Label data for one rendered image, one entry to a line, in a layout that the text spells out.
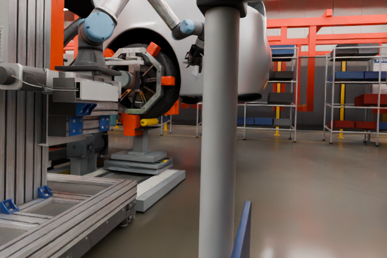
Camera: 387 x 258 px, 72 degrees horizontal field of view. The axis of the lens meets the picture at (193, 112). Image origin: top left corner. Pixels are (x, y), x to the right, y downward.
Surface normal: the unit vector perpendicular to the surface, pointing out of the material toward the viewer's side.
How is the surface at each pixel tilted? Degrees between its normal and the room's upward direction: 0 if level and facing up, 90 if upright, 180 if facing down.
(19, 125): 90
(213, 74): 90
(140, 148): 90
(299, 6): 90
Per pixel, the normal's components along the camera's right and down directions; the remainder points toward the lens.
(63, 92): -0.21, 0.01
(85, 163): 0.96, 0.03
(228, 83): 0.39, 0.03
